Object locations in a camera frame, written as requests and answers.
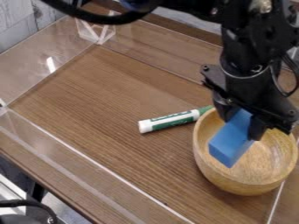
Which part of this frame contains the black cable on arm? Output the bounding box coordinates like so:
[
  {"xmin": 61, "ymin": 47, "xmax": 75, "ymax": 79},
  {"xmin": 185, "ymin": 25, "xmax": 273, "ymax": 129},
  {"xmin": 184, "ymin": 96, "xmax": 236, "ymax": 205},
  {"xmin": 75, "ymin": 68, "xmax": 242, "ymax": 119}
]
[{"xmin": 39, "ymin": 0, "xmax": 299, "ymax": 99}]

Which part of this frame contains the brown wooden bowl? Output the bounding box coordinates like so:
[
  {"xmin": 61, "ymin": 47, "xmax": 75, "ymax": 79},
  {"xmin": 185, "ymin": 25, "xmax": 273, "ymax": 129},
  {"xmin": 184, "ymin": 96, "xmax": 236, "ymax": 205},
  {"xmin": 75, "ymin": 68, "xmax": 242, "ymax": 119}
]
[{"xmin": 192, "ymin": 108, "xmax": 299, "ymax": 196}]

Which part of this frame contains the green and white marker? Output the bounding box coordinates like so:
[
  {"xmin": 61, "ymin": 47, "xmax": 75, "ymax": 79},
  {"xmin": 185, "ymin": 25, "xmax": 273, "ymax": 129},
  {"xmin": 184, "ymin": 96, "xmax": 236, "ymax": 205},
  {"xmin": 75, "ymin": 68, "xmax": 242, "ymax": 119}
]
[{"xmin": 137, "ymin": 106, "xmax": 212, "ymax": 134}]

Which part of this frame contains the clear acrylic tray wall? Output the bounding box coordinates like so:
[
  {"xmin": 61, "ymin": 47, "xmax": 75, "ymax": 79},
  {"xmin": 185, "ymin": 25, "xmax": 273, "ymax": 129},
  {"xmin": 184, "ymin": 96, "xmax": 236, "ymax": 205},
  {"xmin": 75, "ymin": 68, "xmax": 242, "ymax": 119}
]
[{"xmin": 0, "ymin": 17, "xmax": 299, "ymax": 224}]

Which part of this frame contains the black equipment with cable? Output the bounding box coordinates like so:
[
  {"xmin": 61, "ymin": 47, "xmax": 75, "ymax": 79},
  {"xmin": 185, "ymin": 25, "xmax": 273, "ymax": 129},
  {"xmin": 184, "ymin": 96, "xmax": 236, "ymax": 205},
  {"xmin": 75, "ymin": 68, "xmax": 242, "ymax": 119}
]
[{"xmin": 0, "ymin": 199, "xmax": 59, "ymax": 224}]

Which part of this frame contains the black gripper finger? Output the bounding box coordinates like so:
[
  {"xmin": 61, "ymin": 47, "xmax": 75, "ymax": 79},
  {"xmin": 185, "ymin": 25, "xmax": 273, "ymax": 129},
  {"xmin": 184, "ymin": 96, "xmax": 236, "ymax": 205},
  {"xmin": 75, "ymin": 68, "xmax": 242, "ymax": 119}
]
[
  {"xmin": 212, "ymin": 91, "xmax": 238, "ymax": 122},
  {"xmin": 246, "ymin": 115, "xmax": 272, "ymax": 141}
]

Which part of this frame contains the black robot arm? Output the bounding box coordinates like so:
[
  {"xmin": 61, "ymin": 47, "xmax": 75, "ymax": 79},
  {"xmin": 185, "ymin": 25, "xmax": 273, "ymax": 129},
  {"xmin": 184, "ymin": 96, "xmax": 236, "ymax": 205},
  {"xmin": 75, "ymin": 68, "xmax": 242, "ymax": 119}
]
[{"xmin": 161, "ymin": 0, "xmax": 299, "ymax": 140}]

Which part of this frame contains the blue rectangular block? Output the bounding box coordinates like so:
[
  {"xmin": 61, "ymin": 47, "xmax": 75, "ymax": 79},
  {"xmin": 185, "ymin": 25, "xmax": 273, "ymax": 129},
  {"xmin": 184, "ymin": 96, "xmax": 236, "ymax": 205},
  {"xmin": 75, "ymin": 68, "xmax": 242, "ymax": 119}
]
[{"xmin": 208, "ymin": 109, "xmax": 253, "ymax": 168}]

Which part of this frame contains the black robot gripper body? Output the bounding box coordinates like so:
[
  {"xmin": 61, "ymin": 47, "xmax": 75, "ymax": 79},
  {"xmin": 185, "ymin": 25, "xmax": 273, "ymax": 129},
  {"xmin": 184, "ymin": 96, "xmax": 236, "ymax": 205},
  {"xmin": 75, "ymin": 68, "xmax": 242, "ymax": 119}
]
[{"xmin": 200, "ymin": 56, "xmax": 299, "ymax": 135}]

